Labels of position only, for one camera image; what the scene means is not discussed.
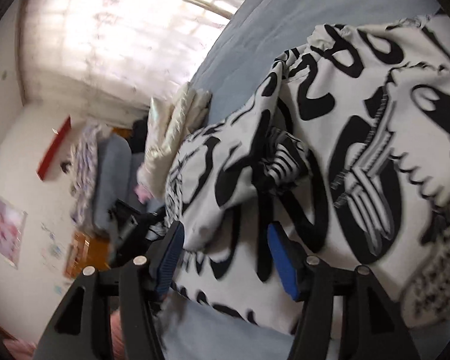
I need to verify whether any black white graffiti print jacket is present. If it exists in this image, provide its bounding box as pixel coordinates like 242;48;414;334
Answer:
166;14;450;333

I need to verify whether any orange wooden headboard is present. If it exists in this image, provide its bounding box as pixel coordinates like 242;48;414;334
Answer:
64;231;110;279

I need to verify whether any pink white kitty plush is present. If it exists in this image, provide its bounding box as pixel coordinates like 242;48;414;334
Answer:
135;184;153;205

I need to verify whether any folded purple floral blanket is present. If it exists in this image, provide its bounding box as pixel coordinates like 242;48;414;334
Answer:
69;121;104;228

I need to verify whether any black garment by window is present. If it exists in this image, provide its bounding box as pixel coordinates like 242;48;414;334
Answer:
128;116;148;154

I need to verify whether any folded cream puffer jacket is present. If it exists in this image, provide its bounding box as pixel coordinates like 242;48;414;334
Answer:
136;82;212;201

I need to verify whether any white floral curtain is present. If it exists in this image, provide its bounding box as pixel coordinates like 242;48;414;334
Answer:
19;0;245;126

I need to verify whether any blue bed blanket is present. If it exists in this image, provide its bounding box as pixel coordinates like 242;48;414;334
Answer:
158;0;440;359

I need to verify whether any pink wall poster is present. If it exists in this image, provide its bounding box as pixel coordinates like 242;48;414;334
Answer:
0;196;27;268

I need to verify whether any red wall shelf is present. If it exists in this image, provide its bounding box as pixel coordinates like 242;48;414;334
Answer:
36;115;71;181

